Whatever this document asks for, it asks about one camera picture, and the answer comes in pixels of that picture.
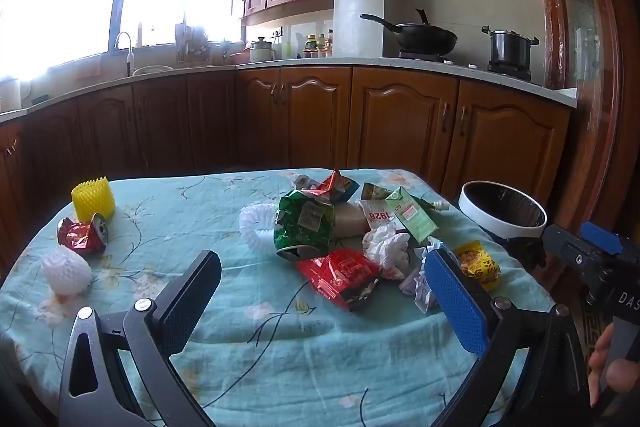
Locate sink faucet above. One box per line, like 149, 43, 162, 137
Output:
115, 32, 136, 78

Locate person's right hand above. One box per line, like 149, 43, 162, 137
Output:
588, 323, 640, 409

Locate white rice cooker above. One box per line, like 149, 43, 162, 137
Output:
248, 38, 277, 64

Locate crumpled white paper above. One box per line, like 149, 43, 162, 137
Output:
399, 243, 447, 314

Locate kitchen window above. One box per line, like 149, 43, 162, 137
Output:
0, 0, 242, 80

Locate large red snack bag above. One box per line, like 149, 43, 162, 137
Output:
296, 249, 384, 312

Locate yellow foam net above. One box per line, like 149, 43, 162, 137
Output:
71, 176, 116, 222

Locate wooden lower kitchen cabinets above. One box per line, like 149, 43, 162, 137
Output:
0, 67, 572, 258

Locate dark green packet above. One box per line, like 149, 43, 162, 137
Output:
361, 182, 393, 202

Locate black wok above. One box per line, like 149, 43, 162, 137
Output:
360, 9, 459, 56

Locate white kettle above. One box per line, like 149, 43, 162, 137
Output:
0, 78, 24, 112

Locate black cooking pot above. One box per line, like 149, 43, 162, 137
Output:
481, 25, 540, 68

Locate crumpled white tissue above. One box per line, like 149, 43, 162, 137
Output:
362, 224, 414, 282

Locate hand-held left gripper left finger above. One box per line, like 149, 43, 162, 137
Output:
59, 249, 223, 427

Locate yellow snack packet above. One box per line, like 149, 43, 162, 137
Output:
452, 241, 502, 292

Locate white foam fruit net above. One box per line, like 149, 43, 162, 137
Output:
41, 244, 94, 296

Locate crushed red can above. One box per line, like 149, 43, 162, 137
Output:
56, 213, 110, 258

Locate white and red carton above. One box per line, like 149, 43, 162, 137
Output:
359, 199, 401, 235

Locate light blue floral tablecloth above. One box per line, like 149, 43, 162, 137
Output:
0, 168, 557, 427

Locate wooden framed glass door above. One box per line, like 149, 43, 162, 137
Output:
537, 0, 640, 238

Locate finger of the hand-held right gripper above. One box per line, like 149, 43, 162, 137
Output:
543, 221, 626, 289

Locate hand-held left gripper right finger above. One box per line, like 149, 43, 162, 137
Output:
424, 248, 589, 427

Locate gas stove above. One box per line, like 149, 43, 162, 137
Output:
397, 49, 534, 80

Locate white tissue pack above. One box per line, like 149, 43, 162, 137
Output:
330, 202, 373, 239

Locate white foam net ring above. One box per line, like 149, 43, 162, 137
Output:
239, 202, 281, 251

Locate green snack bag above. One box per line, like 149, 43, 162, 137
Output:
272, 189, 335, 262

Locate grey kitchen countertop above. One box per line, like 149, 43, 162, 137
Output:
0, 56, 579, 124

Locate kitchen utensil holder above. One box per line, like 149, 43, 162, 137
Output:
174, 23, 212, 64

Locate white round trash bin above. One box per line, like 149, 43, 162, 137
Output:
458, 181, 549, 269

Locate light green drink carton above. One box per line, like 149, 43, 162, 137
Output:
385, 187, 441, 244

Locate small red snack bag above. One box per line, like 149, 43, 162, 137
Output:
299, 169, 360, 204

